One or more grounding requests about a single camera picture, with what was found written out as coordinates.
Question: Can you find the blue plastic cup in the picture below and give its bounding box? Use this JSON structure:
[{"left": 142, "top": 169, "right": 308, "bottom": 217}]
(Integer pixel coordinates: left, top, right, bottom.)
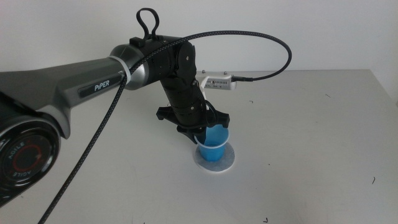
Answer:
[{"left": 193, "top": 124, "right": 231, "bottom": 162}]

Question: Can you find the round grey cup mat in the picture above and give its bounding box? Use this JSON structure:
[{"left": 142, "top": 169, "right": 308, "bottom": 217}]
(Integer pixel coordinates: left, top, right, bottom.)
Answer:
[{"left": 192, "top": 141, "right": 236, "bottom": 174}]

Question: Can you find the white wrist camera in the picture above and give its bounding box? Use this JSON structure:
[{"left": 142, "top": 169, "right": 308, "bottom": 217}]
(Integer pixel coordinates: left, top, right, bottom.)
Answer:
[{"left": 200, "top": 70, "right": 238, "bottom": 98}]

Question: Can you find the white cable tie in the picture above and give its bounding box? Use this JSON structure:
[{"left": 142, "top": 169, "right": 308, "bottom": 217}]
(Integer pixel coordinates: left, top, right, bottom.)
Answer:
[{"left": 108, "top": 55, "right": 132, "bottom": 86}]

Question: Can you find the black braided cable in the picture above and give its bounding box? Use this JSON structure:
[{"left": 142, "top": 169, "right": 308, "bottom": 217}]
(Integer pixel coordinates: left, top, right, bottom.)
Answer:
[{"left": 37, "top": 30, "right": 293, "bottom": 224}]

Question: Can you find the black looped cable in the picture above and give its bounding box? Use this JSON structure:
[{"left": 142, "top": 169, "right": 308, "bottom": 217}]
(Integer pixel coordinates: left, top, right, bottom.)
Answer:
[{"left": 136, "top": 7, "right": 160, "bottom": 41}]

